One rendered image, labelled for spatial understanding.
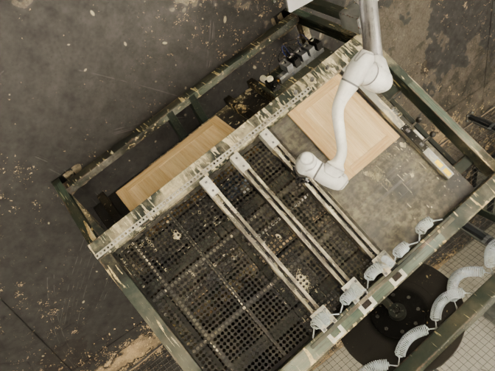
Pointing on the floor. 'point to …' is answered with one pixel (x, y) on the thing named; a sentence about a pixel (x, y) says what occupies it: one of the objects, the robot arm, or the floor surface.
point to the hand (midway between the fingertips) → (298, 179)
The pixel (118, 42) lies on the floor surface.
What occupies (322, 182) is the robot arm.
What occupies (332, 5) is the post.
